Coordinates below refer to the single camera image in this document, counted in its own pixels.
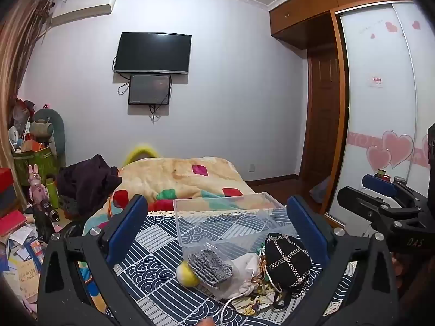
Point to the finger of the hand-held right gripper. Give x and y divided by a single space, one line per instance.
360 201
378 182

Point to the clear plastic storage box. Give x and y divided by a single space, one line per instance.
224 217

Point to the yellow plush ball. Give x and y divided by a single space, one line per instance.
186 275

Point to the red box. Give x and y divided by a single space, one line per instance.
6 180

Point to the grey-green plush toy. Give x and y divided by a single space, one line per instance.
47 129

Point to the grey glitter cloth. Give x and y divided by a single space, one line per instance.
209 266

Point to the black cylinder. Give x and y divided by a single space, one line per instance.
50 212

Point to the black wall television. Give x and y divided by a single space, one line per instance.
153 51

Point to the red book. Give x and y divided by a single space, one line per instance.
12 222

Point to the dark clothes pile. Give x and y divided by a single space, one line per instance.
88 180

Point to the small red tin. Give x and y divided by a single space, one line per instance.
383 174

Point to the pink rabbit figure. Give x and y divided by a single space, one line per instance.
36 188

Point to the red and white label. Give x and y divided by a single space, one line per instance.
376 82

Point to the white heart-print wardrobe door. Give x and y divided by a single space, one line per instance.
377 115

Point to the green bottle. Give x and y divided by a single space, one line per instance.
53 193

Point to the green storage box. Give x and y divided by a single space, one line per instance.
32 164

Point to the navy patterned bedsheet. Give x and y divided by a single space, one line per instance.
156 261

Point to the white air conditioner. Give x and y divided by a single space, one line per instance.
81 10

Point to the small black wall monitor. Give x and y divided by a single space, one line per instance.
149 89

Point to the brown striped curtain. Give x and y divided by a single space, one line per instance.
15 57

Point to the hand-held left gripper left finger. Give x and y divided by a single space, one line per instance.
126 225

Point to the brown wooden door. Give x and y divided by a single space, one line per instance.
321 115

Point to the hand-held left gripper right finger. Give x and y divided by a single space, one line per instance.
307 225

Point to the small dark jar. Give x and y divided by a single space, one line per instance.
400 180

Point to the pile of scattered papers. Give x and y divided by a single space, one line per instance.
20 265

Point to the white wall socket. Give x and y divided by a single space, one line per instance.
252 167

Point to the yellow fluffy plush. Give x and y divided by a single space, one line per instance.
137 152

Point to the beige colourful patch blanket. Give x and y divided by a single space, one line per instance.
170 176

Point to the clear plastic bag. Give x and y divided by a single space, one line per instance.
221 292

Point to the wooden overhead cabinet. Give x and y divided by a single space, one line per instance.
306 6

